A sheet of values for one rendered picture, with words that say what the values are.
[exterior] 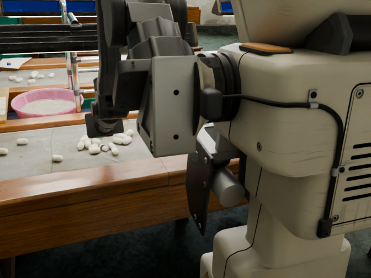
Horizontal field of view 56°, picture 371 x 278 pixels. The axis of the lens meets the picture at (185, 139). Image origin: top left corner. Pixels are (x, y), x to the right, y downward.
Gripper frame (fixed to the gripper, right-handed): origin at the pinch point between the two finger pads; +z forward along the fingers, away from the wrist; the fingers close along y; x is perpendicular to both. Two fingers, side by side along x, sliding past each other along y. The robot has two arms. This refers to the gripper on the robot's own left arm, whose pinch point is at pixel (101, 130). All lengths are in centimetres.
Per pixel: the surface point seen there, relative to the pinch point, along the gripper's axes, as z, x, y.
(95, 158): 3.7, 7.6, 2.5
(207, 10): 411, -288, -275
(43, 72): 71, -48, 13
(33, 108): 37.8, -20.1, 19.2
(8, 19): 228, -165, 37
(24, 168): 3.8, 7.8, 22.6
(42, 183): -7.7, 14.1, 18.0
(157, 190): -8.5, 20.9, -12.0
